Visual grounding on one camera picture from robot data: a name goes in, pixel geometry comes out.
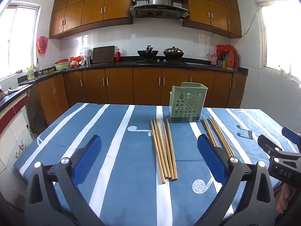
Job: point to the dark pot with lid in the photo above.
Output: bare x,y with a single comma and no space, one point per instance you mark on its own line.
173,52

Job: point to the black wok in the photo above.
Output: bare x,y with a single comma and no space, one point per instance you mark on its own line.
147,52

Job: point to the wooden lower cabinets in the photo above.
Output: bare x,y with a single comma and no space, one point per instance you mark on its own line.
145,87

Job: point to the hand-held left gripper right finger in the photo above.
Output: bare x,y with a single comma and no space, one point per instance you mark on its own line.
208,155

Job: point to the wooden upper cabinet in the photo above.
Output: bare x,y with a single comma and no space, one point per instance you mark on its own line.
94,7
211,7

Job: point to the window with white frame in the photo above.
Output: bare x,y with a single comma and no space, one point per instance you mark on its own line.
282,37
21,40

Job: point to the colourful seasoning boxes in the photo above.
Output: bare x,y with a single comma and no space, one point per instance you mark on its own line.
222,62

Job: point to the green basin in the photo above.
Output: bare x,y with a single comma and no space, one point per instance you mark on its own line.
61,66

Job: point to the red bottle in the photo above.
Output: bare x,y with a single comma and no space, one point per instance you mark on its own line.
117,55

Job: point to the green perforated utensil holder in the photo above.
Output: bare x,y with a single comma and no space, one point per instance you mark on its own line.
187,103

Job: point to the grey cloth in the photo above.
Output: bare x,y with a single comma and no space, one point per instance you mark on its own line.
17,88

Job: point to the large red plastic bag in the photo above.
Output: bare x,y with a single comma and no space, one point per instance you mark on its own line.
225,48

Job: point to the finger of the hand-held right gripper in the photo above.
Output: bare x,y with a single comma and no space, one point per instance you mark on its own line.
270,149
292,136

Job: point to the white plastic bag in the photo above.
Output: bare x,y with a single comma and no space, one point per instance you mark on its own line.
86,51

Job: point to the steel faucet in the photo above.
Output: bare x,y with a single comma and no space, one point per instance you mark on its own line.
37,67

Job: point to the person's right hand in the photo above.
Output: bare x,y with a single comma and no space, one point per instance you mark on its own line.
284,197

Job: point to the blue striped tablecloth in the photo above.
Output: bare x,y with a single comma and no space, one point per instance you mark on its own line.
127,150

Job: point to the yellow dish soap bottle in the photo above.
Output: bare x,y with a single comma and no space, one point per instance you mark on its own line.
30,74

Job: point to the pink packet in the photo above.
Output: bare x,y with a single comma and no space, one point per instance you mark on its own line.
214,60

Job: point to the steel range hood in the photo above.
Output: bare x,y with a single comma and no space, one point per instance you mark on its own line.
160,8

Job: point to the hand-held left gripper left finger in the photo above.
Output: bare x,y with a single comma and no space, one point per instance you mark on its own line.
87,155

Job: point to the steel cup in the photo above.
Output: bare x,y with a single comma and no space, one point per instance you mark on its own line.
88,60

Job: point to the dark cutting board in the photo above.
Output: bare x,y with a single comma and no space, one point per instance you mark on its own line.
103,54

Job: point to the black kitchen countertop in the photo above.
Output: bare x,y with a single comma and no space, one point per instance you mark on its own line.
127,64

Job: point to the gas stove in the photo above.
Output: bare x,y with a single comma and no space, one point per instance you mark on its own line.
162,62

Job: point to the hanging red plastic bag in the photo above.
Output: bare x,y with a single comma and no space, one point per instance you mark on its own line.
42,45

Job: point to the dark red oil bottles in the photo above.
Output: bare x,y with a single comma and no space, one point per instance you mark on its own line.
233,61

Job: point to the slanted chopsticks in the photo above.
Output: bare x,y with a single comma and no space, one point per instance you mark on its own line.
167,149

